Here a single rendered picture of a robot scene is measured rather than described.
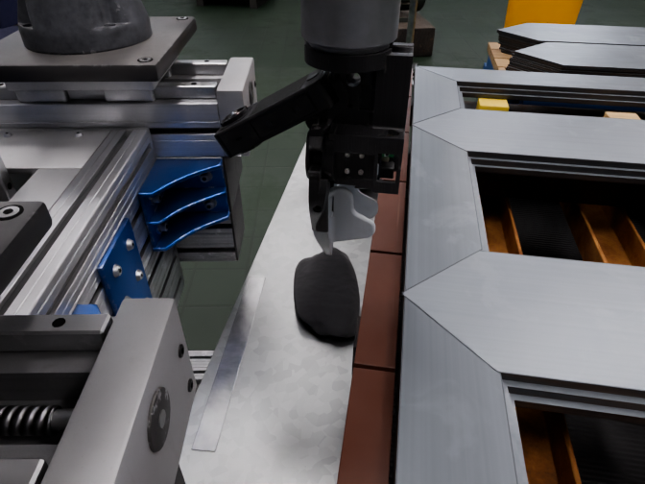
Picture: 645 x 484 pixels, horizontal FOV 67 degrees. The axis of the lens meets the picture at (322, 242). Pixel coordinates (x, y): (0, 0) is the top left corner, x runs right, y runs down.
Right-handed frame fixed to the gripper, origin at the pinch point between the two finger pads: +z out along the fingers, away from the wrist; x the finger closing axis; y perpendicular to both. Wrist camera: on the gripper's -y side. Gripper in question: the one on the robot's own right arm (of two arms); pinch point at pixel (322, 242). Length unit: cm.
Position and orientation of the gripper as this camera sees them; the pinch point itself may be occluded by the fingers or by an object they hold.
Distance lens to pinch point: 50.6
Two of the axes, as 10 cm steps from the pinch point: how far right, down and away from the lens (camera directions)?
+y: 9.9, 1.0, -1.3
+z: 0.0, 8.0, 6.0
